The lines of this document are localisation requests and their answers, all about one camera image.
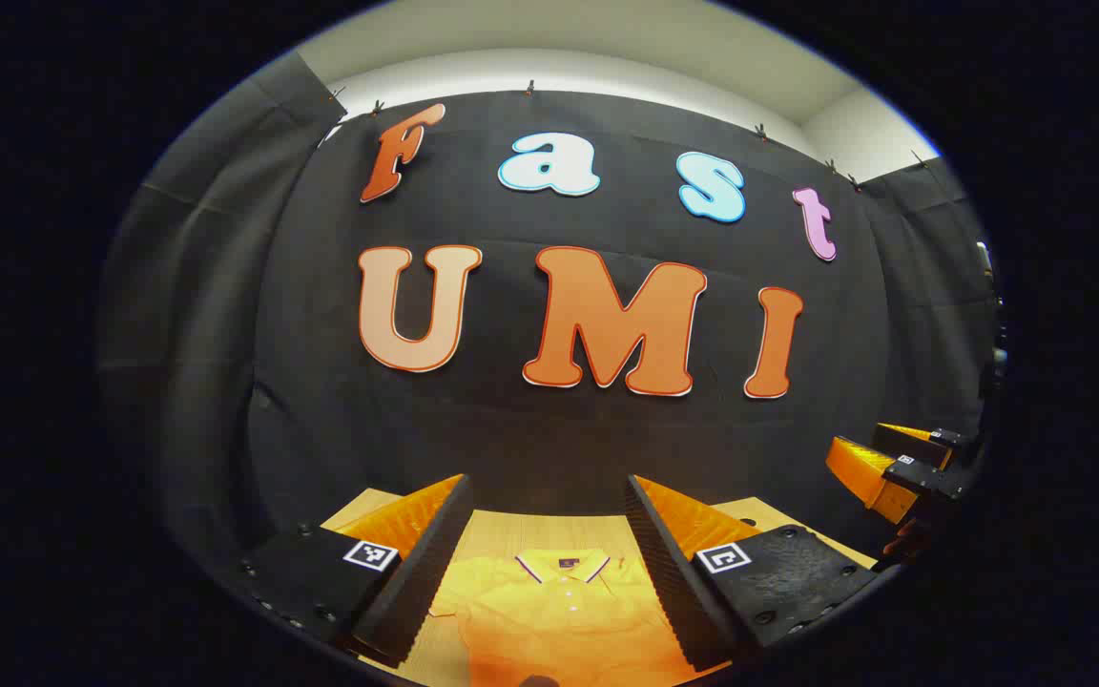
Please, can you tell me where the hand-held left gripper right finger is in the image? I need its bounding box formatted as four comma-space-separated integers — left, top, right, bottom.
624, 474, 880, 674

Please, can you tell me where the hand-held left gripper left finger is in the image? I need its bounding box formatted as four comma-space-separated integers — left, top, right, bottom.
230, 474, 474, 669

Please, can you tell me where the orange T-shirt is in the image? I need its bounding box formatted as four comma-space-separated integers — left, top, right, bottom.
430, 549, 698, 687

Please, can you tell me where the black backdrop cloth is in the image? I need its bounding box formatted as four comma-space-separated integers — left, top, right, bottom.
96, 52, 1004, 573

